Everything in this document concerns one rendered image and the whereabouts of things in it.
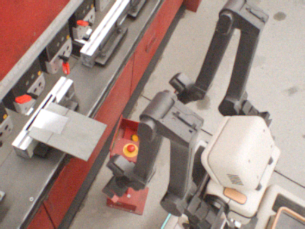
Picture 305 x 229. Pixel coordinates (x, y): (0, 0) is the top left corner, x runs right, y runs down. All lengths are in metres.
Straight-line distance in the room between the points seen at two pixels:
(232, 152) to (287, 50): 2.57
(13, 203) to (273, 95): 2.30
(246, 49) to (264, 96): 1.98
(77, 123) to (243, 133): 0.70
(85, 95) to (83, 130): 0.29
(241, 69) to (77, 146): 0.70
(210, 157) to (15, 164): 0.84
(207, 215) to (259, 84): 2.16
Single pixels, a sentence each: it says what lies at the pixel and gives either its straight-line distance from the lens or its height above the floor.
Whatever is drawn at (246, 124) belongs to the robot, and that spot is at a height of 1.37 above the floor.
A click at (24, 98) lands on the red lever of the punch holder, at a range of 1.17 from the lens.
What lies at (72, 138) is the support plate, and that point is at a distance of 1.42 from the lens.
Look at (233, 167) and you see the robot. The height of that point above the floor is 1.37.
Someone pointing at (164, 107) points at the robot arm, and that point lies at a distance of 0.75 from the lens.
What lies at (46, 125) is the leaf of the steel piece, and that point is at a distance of 1.46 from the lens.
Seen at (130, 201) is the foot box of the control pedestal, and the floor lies 0.12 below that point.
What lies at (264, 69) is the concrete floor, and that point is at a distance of 3.26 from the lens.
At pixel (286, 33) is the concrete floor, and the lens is 3.70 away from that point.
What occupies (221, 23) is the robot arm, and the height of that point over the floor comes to 1.58.
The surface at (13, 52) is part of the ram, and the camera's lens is 1.10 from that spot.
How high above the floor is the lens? 2.24
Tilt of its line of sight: 57 degrees down
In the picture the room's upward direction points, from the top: 12 degrees clockwise
